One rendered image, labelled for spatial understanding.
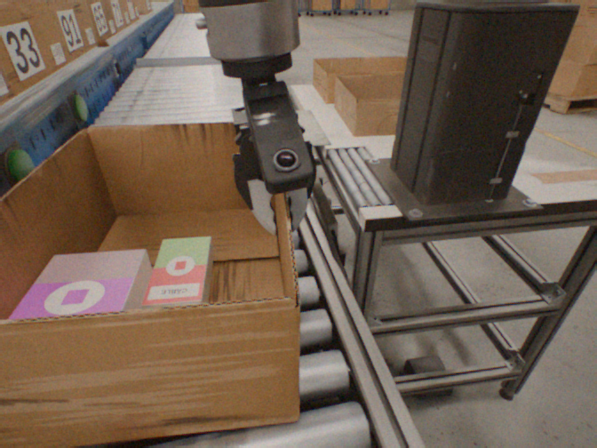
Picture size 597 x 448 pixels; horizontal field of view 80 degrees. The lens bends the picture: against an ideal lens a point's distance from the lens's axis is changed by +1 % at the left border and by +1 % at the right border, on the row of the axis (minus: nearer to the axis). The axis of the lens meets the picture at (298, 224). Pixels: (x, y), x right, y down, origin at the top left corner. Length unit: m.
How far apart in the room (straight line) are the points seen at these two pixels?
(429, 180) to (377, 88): 0.67
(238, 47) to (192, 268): 0.28
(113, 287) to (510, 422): 1.21
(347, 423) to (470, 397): 1.01
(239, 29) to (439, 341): 1.31
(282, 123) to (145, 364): 0.24
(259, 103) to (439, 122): 0.36
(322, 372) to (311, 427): 0.06
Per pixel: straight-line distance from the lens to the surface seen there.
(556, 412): 1.48
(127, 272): 0.46
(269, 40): 0.35
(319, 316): 0.47
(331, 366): 0.43
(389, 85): 1.31
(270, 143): 0.34
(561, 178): 0.97
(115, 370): 0.33
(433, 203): 0.71
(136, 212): 0.70
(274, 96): 0.37
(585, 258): 1.05
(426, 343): 1.46
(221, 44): 0.36
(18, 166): 0.83
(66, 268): 0.50
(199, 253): 0.52
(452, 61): 0.62
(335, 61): 1.57
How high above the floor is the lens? 1.11
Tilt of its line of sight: 34 degrees down
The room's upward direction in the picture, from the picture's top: straight up
